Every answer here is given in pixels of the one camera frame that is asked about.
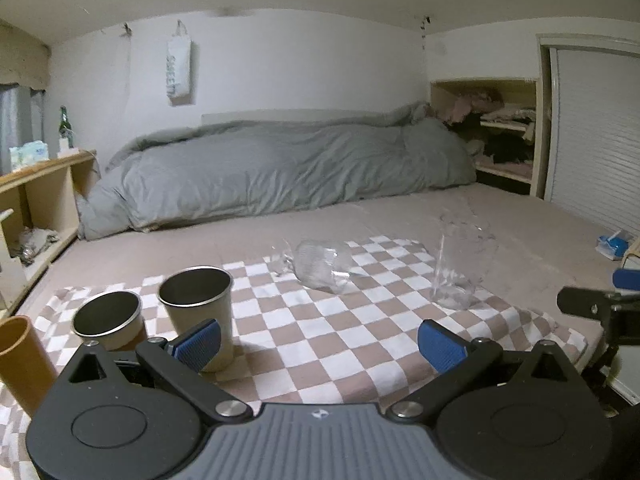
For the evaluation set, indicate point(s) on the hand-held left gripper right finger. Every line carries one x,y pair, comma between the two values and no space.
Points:
440,346

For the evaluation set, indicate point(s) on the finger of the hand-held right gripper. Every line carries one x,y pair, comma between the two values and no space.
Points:
627,279
582,302

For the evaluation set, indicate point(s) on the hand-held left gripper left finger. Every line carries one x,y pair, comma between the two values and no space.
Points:
200,344

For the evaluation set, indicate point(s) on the ribbed clear glass cup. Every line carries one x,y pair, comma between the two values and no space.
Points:
320,266

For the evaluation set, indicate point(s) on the tall steel cup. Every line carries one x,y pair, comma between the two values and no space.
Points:
200,300

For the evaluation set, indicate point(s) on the clear upright measuring jug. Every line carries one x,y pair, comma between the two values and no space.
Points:
460,282

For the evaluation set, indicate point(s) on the short steel cup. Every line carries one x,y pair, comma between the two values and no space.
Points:
107,319

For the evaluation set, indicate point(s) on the tan plastic cup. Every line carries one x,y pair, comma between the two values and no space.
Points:
25,366

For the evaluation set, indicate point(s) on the blue wipes packet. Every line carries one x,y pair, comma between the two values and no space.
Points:
614,246

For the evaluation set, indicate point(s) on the beige bed sheet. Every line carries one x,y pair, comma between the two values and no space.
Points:
525,230

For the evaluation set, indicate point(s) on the checkered beige white blanket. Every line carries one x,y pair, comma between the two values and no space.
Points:
325,345

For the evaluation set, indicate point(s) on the white slatted sliding door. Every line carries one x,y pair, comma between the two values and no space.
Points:
595,130

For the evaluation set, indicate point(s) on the dark clothes pile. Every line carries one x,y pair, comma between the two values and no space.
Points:
500,145

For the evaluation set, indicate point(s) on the wooden closet shelf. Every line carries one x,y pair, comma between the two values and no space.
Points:
534,125

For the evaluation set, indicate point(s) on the grey duvet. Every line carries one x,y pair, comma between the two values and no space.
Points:
275,170

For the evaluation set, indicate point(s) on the crumpled plastic bag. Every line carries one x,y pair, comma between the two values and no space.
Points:
35,245

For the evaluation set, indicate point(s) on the wooden bedside shelf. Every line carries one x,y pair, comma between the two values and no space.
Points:
47,195

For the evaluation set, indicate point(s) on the pink clothes pile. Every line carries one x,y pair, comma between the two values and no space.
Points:
467,102

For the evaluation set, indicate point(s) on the pale blue tissue pack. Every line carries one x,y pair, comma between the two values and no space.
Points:
29,155

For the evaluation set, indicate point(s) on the green glass bottle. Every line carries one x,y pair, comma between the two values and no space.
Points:
64,127

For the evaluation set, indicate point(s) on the white hanging bag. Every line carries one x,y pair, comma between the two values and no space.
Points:
178,70

